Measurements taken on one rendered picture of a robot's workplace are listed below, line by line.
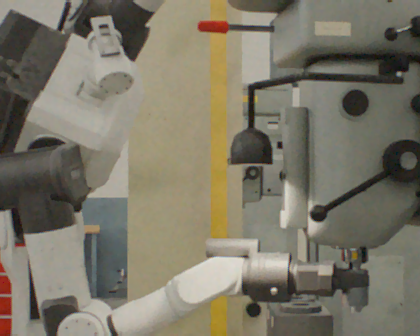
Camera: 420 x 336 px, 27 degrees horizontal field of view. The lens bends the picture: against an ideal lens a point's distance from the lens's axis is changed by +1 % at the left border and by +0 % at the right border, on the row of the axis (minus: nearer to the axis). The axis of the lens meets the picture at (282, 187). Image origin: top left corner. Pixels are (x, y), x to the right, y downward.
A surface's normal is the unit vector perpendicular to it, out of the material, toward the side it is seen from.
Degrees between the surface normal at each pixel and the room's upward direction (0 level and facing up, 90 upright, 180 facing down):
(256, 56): 90
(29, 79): 55
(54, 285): 95
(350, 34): 90
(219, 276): 80
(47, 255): 95
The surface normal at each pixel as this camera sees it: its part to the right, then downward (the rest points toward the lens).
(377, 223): 0.19, 0.47
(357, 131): 0.22, 0.01
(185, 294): -0.12, -0.17
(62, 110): 0.43, -0.56
